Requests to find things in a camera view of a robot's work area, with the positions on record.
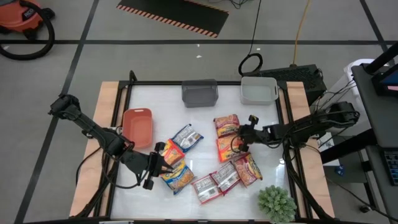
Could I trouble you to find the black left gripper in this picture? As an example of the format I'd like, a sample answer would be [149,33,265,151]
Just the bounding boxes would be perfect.
[130,142,174,190]

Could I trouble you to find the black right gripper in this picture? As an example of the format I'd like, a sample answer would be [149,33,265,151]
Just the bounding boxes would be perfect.
[238,114,270,152]

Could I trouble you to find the blue soy sauce ramen packet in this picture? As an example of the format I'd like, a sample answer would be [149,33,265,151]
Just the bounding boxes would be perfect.
[170,123,205,153]
[160,160,196,196]

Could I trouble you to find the coral plastic bin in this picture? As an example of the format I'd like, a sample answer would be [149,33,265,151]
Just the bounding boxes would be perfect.
[121,108,154,149]

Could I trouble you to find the light grey plastic bin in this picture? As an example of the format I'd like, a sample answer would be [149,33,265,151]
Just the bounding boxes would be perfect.
[239,76,279,106]

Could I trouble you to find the dark grey plastic bin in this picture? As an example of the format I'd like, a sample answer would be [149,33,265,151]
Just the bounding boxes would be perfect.
[181,78,219,108]

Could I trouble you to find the light wooden side board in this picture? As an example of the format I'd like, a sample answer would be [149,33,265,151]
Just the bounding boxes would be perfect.
[278,81,336,218]
[68,81,128,218]

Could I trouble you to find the green artificial plant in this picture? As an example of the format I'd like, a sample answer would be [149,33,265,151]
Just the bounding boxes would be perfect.
[257,185,298,224]

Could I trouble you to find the black computer case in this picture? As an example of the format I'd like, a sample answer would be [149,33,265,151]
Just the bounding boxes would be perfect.
[242,64,327,106]

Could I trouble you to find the white paper sheet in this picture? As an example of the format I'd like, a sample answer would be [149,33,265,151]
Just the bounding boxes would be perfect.
[316,132,341,167]

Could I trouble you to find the black metal beam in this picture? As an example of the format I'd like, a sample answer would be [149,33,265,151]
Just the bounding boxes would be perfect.
[362,42,398,75]
[320,128,379,165]

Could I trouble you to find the white plastic bin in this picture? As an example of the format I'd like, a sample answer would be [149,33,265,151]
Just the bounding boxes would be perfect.
[343,58,376,138]

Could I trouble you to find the grey desk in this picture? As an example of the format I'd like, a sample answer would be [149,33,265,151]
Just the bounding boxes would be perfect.
[351,63,398,218]

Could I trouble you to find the black hazard-striped floor mat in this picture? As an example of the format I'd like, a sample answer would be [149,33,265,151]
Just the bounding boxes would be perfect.
[116,0,230,39]

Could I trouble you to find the black keyboard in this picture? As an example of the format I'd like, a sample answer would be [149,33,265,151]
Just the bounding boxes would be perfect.
[384,149,398,187]

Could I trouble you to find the black monitor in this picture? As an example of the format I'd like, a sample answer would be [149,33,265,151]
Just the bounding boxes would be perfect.
[371,63,398,97]

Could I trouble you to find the red shop vacuum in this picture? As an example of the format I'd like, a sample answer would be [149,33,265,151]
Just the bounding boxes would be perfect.
[0,0,56,61]

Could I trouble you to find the orange shop vacuum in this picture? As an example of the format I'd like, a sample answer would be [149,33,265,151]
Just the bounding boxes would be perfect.
[0,0,56,34]

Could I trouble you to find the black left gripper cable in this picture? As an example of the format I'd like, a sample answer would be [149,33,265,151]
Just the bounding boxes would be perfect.
[99,141,153,190]

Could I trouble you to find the black table base cable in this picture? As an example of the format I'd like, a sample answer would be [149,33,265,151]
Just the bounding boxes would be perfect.
[75,145,104,187]

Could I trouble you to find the black coiled floor cable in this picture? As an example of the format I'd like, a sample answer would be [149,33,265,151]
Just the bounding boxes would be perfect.
[238,0,264,77]

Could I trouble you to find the yellow power cable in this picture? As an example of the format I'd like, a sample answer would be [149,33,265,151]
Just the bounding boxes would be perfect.
[292,0,312,65]

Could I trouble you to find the black floor cable with plug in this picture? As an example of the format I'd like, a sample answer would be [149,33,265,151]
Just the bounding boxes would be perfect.
[325,177,398,222]

